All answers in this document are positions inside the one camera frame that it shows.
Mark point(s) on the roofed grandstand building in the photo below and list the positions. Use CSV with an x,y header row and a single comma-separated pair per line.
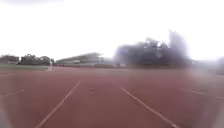
x,y
83,59

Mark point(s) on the tall dark tree cluster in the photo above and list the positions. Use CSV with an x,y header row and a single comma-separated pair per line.
x,y
150,53

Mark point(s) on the red running track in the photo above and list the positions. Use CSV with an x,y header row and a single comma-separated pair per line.
x,y
96,106

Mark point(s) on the white lane lines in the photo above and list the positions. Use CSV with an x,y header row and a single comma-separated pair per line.
x,y
59,105

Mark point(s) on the row of dark trees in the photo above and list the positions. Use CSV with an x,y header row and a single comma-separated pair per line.
x,y
33,60

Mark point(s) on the green grass field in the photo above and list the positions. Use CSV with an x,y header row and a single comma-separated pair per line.
x,y
20,67

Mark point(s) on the low pale building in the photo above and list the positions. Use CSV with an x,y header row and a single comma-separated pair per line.
x,y
8,59

